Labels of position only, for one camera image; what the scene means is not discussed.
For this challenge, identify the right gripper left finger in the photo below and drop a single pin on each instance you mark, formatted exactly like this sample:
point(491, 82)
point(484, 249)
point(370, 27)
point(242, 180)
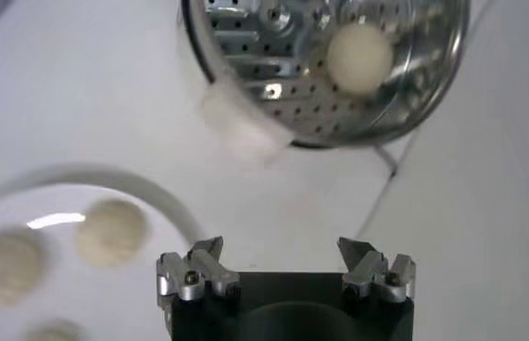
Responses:
point(190, 278)

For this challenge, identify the large white round plate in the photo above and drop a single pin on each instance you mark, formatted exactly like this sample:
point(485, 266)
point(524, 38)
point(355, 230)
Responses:
point(120, 296)

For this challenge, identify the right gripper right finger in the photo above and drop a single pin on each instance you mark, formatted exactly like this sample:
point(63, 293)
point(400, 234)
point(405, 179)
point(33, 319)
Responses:
point(375, 273)

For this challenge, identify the white steamed baozi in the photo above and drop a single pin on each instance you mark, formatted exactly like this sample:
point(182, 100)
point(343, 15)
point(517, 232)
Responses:
point(53, 331)
point(359, 58)
point(4, 266)
point(111, 231)

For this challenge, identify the perforated stainless steel steamer basket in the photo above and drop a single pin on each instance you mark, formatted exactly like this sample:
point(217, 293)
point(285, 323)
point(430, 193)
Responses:
point(264, 69)

